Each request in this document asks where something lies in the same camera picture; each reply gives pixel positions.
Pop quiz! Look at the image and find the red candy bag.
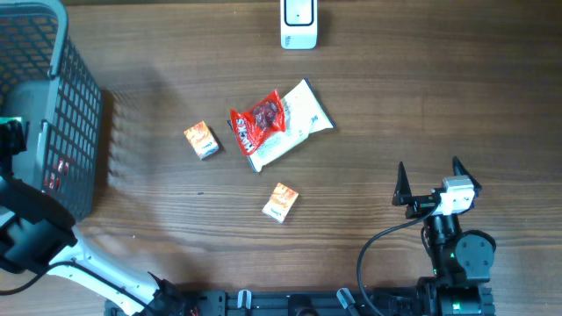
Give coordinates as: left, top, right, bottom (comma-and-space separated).
230, 90, 286, 156

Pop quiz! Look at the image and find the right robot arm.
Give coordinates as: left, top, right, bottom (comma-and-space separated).
392, 157, 496, 315

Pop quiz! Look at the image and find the red stick sachet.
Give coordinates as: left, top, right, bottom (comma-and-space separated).
43, 158, 70, 190

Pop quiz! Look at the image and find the black camera cable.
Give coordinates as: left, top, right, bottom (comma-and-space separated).
0, 261, 155, 316
356, 202, 440, 316

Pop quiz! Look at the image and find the white cream snack bag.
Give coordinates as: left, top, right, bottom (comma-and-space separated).
246, 78, 335, 173

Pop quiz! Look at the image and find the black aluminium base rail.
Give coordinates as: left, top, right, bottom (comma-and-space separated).
104, 287, 497, 316

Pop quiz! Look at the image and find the teal small box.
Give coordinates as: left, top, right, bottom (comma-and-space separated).
0, 117, 22, 124

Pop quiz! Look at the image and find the black left camera cable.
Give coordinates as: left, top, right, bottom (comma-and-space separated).
0, 261, 155, 316

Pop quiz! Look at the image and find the white barcode scanner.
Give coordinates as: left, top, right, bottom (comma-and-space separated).
279, 0, 319, 50

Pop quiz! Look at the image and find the black right camera cable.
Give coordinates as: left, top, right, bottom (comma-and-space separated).
356, 202, 440, 316

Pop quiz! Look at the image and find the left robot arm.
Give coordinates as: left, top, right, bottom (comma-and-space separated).
1, 118, 187, 315

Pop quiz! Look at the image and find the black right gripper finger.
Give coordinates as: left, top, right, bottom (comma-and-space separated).
451, 155, 483, 192
392, 162, 413, 206

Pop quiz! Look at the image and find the grey plastic mesh basket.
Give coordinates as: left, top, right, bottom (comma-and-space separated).
1, 0, 104, 221

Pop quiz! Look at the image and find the orange small box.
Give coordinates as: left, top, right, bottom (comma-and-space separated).
184, 121, 220, 160
262, 183, 299, 223

